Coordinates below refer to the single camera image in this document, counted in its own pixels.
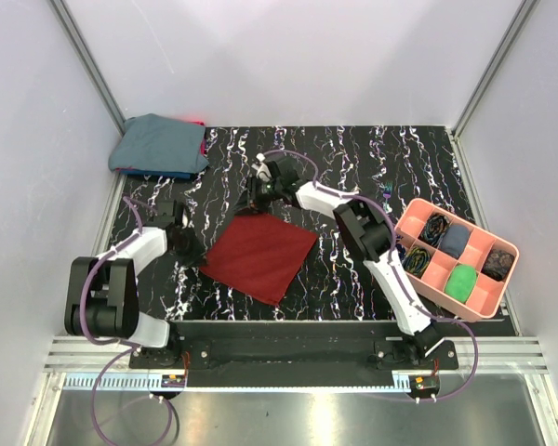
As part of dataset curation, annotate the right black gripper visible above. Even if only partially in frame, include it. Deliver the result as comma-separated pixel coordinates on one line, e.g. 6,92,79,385
230,175,282,217

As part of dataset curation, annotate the dark red cloth napkin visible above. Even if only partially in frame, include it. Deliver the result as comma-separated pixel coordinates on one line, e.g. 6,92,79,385
200,214,317,306

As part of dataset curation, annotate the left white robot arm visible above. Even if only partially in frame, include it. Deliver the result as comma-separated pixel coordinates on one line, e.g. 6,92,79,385
64,197,206,368

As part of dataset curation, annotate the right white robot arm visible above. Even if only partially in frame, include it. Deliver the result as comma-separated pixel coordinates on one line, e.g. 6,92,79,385
234,151,444,369

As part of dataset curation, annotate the folded pink cloth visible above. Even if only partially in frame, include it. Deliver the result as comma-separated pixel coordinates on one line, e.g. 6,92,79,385
182,120,206,155

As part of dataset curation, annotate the folded grey-blue cloth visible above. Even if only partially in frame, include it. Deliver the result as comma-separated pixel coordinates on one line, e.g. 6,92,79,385
108,113,208,174

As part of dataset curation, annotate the yellow blue rolled sock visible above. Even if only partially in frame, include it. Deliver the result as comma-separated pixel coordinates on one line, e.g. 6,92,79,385
402,246,432,279

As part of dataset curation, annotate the dark patterned rolled sock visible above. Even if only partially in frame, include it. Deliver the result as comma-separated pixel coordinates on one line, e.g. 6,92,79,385
418,213,449,247

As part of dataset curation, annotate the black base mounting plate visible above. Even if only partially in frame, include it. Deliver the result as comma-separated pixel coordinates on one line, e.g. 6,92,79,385
129,321,458,391

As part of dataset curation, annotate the grey-blue rolled sock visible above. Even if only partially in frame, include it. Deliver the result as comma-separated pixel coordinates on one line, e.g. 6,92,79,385
439,224,472,259

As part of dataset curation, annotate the green rolled sock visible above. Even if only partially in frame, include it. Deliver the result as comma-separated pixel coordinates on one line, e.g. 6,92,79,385
444,264,478,304

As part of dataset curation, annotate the pink divided organizer tray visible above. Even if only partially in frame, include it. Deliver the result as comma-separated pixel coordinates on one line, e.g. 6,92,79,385
395,198,520,322

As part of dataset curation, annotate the brown patterned rolled sock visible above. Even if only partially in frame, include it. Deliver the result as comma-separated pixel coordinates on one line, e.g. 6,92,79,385
481,248,515,282

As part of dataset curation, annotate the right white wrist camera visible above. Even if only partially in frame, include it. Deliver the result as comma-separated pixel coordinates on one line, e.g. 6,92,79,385
252,153,272,182

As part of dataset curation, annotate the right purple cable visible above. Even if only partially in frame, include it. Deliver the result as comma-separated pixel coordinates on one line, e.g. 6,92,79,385
262,149,480,405

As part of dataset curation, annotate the purple cable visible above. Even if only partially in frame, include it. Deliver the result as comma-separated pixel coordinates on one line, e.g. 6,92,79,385
81,194,180,442
262,149,480,405

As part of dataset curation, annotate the fork with teal handle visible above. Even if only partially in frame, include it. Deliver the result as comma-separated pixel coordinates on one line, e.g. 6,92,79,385
382,181,393,213

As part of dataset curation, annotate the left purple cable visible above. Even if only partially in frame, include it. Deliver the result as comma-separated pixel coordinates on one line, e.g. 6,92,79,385
81,194,180,442

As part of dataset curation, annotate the left aluminium frame post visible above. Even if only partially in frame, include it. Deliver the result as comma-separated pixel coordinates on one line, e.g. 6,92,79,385
47,0,126,135

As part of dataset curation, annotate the aluminium frame post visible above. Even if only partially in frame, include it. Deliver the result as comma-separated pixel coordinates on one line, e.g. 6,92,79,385
47,0,126,135
451,0,539,138

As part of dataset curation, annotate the right aluminium frame post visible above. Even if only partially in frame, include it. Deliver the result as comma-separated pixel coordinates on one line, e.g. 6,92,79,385
451,0,539,138

